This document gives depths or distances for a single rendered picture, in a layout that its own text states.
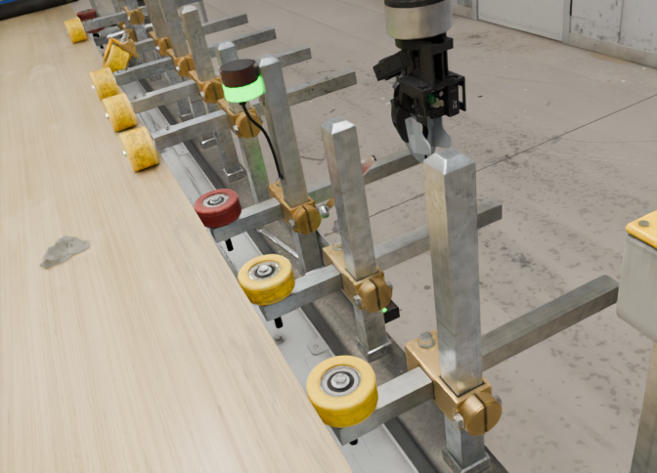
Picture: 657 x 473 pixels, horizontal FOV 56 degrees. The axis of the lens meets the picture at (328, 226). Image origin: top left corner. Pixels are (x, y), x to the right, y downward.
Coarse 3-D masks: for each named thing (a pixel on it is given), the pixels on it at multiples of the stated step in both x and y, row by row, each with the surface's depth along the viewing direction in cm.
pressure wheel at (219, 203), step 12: (216, 192) 111; (228, 192) 111; (204, 204) 109; (216, 204) 108; (228, 204) 107; (240, 204) 110; (204, 216) 107; (216, 216) 106; (228, 216) 107; (228, 240) 113
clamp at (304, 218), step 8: (272, 184) 118; (272, 192) 116; (280, 192) 115; (280, 200) 113; (312, 200) 111; (288, 208) 110; (296, 208) 110; (304, 208) 109; (312, 208) 109; (288, 216) 111; (296, 216) 109; (304, 216) 109; (312, 216) 109; (320, 216) 110; (288, 224) 113; (296, 224) 109; (304, 224) 109; (312, 224) 110; (320, 224) 111; (296, 232) 112; (304, 232) 110; (312, 232) 111
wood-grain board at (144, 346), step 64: (0, 64) 215; (64, 64) 202; (0, 128) 160; (64, 128) 153; (128, 128) 146; (0, 192) 128; (64, 192) 123; (128, 192) 118; (0, 256) 106; (128, 256) 99; (192, 256) 96; (0, 320) 91; (64, 320) 88; (128, 320) 86; (192, 320) 84; (256, 320) 82; (0, 384) 79; (64, 384) 77; (128, 384) 75; (192, 384) 74; (256, 384) 72; (0, 448) 70; (64, 448) 69; (128, 448) 67; (192, 448) 66; (256, 448) 65; (320, 448) 63
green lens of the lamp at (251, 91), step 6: (258, 78) 97; (252, 84) 95; (258, 84) 96; (228, 90) 96; (234, 90) 95; (240, 90) 95; (246, 90) 95; (252, 90) 96; (258, 90) 97; (228, 96) 96; (234, 96) 96; (240, 96) 95; (246, 96) 96; (252, 96) 96
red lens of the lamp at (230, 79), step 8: (256, 64) 96; (224, 72) 94; (232, 72) 93; (240, 72) 93; (248, 72) 94; (256, 72) 96; (224, 80) 95; (232, 80) 94; (240, 80) 94; (248, 80) 95
